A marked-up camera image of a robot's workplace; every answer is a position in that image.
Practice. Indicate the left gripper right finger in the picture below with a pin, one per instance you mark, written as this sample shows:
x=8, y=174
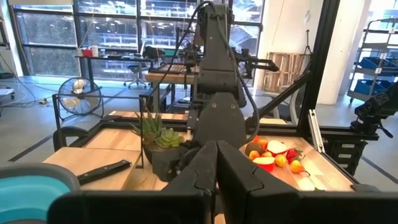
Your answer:
x=311, y=208

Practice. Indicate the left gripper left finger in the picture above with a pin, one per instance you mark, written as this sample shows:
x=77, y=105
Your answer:
x=130, y=208

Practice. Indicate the blue collapsible bowl grey rim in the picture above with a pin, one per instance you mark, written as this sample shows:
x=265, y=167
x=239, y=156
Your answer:
x=28, y=199

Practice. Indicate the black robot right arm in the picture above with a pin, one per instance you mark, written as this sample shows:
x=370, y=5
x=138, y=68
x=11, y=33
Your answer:
x=217, y=77

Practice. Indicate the yellow orange toy fruit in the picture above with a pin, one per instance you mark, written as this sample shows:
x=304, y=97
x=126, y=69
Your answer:
x=280, y=160

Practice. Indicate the potted succulent plant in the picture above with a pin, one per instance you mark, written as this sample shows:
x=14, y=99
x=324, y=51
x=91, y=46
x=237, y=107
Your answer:
x=168, y=138

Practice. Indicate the orange yellow toy pear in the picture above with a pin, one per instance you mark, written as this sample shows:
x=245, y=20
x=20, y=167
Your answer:
x=297, y=167

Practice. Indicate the black table edge clip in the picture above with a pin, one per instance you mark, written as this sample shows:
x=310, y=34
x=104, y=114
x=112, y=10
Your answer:
x=367, y=187

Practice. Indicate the black drawer box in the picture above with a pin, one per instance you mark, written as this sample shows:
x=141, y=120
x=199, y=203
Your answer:
x=345, y=155

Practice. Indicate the red orange toy peach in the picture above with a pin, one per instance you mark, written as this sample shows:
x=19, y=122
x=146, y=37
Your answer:
x=256, y=139
x=266, y=154
x=254, y=155
x=263, y=143

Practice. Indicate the wooden cutting board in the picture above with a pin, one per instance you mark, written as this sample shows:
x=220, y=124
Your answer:
x=81, y=158

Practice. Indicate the brown toy kiwi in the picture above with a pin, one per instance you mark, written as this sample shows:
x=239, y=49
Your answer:
x=254, y=148

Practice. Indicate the black office chair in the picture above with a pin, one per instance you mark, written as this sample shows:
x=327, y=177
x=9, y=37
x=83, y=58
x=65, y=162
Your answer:
x=136, y=70

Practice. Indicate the white grey office chair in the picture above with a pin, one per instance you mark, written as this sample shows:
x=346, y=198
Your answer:
x=295, y=109

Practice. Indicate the black floor fan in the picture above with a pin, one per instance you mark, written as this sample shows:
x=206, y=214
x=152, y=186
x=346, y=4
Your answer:
x=79, y=96

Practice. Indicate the long black desk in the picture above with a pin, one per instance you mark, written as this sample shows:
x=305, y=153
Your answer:
x=90, y=71

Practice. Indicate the white cup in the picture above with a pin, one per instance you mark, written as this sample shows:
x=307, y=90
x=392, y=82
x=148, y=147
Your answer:
x=94, y=51

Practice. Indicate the wooden pallet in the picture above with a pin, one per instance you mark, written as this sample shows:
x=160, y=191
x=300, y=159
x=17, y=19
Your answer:
x=286, y=71

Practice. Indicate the red cup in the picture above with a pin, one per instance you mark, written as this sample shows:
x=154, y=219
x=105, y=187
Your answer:
x=87, y=53

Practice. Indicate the shelf cart blue bins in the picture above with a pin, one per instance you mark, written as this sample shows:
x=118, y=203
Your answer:
x=373, y=63

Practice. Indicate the black tripod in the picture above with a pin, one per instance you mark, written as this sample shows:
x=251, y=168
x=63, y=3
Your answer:
x=308, y=40

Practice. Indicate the silver metal bracket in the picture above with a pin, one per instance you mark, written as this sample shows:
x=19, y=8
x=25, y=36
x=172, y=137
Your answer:
x=315, y=133

